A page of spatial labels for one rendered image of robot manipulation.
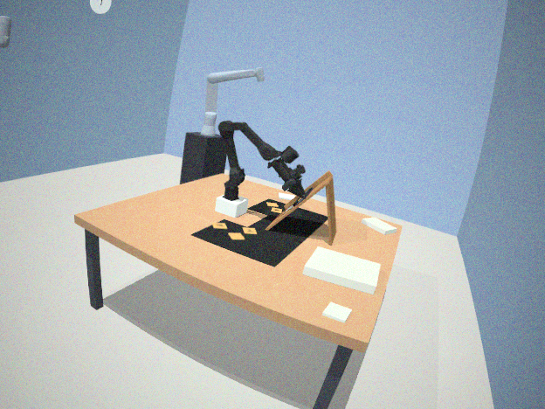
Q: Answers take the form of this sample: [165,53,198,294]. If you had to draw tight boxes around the tan wooden inclined board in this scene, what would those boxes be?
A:
[266,171,336,246]

